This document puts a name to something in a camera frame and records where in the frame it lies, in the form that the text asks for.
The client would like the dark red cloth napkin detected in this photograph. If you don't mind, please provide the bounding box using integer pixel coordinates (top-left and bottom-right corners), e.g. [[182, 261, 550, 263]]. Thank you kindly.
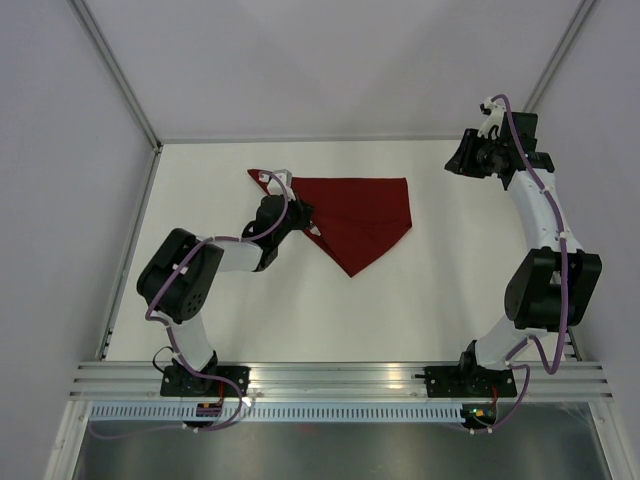
[[242, 169, 412, 277]]

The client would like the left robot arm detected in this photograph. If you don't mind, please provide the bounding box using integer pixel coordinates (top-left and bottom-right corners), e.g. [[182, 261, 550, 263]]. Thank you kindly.
[[136, 194, 314, 397]]

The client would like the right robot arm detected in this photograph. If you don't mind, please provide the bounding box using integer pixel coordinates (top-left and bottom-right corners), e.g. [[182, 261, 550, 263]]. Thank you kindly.
[[425, 102, 602, 398]]

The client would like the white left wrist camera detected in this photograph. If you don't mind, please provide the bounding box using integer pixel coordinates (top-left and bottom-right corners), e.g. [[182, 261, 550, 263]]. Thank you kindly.
[[258, 169, 295, 198]]

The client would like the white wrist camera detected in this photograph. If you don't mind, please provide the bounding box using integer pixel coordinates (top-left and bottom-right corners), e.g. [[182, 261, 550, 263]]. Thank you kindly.
[[477, 97, 506, 140], [258, 169, 295, 198]]

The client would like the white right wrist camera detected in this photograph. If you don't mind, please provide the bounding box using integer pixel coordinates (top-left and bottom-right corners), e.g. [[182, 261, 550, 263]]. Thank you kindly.
[[477, 97, 506, 140]]

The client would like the aluminium frame back rail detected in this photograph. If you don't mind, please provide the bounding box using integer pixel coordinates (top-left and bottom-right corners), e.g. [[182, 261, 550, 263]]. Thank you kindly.
[[159, 133, 463, 145]]

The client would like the aluminium frame rail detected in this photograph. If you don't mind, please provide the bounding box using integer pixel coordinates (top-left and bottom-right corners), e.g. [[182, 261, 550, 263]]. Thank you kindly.
[[93, 144, 164, 361], [159, 133, 463, 145], [565, 328, 583, 362]]

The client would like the aluminium frame left side rail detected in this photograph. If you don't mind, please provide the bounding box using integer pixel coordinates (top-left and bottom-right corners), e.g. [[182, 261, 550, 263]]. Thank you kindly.
[[93, 144, 164, 361]]

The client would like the aluminium frame right post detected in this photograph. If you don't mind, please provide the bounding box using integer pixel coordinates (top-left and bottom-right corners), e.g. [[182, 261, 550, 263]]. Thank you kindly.
[[523, 0, 600, 113]]

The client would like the aluminium frame post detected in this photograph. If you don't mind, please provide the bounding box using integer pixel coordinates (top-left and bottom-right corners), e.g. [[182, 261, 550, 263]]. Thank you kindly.
[[67, 0, 162, 153], [523, 0, 600, 113]]

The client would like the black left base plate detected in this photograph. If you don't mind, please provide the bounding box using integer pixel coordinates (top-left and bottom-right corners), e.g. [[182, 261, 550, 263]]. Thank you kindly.
[[160, 364, 250, 398]]

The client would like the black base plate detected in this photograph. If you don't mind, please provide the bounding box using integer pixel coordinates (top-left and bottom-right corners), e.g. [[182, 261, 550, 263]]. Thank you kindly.
[[417, 365, 518, 399], [160, 364, 250, 398]]

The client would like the aluminium frame right side rail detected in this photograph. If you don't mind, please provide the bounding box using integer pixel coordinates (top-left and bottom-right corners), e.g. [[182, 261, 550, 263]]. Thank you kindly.
[[565, 328, 583, 362]]

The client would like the aluminium frame left post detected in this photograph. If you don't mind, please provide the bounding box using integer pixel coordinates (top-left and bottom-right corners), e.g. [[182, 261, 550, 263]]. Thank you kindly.
[[67, 0, 162, 153]]

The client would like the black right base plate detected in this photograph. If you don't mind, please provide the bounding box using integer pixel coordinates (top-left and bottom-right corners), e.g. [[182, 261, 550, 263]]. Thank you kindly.
[[417, 365, 518, 399]]

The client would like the aluminium front mounting rail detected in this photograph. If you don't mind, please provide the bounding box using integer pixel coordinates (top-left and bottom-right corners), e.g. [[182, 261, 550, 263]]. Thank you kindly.
[[67, 361, 613, 403]]

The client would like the white slotted cable duct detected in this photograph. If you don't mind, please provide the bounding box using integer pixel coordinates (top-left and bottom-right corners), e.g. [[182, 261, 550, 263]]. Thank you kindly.
[[89, 401, 464, 423]]

